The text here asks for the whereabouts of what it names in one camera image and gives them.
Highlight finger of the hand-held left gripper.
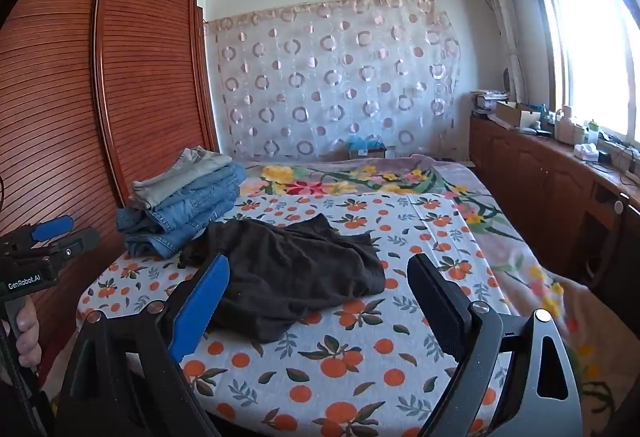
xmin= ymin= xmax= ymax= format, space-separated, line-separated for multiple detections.
xmin=46 ymin=228 xmax=101 ymax=268
xmin=20 ymin=215 xmax=75 ymax=244

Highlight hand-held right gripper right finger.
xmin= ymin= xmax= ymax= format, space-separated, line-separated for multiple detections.
xmin=406 ymin=253 xmax=586 ymax=437

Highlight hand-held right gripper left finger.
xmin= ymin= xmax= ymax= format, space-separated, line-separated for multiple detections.
xmin=52 ymin=253 xmax=231 ymax=437

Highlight black pants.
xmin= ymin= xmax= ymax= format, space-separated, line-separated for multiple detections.
xmin=179 ymin=213 xmax=386 ymax=344

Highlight beige pants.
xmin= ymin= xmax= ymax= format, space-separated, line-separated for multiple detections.
xmin=129 ymin=146 xmax=233 ymax=210

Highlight person's left hand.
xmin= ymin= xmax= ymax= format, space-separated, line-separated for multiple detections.
xmin=1 ymin=298 xmax=42 ymax=370

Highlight dark blue jeans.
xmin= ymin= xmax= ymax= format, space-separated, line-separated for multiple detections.
xmin=122 ymin=197 xmax=236 ymax=260

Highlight orange fruit print bed sheet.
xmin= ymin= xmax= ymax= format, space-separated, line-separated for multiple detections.
xmin=75 ymin=192 xmax=506 ymax=437

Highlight light blue jeans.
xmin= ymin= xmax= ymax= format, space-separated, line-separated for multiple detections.
xmin=117 ymin=164 xmax=247 ymax=235

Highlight floral blanket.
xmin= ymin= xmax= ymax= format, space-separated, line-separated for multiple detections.
xmin=240 ymin=153 xmax=640 ymax=437

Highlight low wooden cabinet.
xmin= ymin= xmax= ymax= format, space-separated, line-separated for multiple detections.
xmin=467 ymin=112 xmax=640 ymax=308

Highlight cardboard box with blue bag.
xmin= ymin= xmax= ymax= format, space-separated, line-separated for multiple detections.
xmin=347 ymin=134 xmax=388 ymax=160

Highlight wooden headboard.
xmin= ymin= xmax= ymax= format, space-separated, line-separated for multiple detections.
xmin=0 ymin=0 xmax=221 ymax=388

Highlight open cardboard box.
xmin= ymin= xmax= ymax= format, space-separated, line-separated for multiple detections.
xmin=495 ymin=101 xmax=543 ymax=130

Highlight stack of papers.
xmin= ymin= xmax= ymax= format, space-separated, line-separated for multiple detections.
xmin=470 ymin=88 xmax=511 ymax=112

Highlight white bottle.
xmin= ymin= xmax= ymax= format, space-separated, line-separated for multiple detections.
xmin=556 ymin=106 xmax=576 ymax=142

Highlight circle patterned sheer curtain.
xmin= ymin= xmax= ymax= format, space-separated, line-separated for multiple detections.
xmin=205 ymin=0 xmax=463 ymax=162

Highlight window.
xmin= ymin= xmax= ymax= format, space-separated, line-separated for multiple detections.
xmin=520 ymin=0 xmax=640 ymax=152

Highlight white window curtain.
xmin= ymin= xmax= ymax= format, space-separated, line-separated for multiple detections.
xmin=475 ymin=0 xmax=531 ymax=102

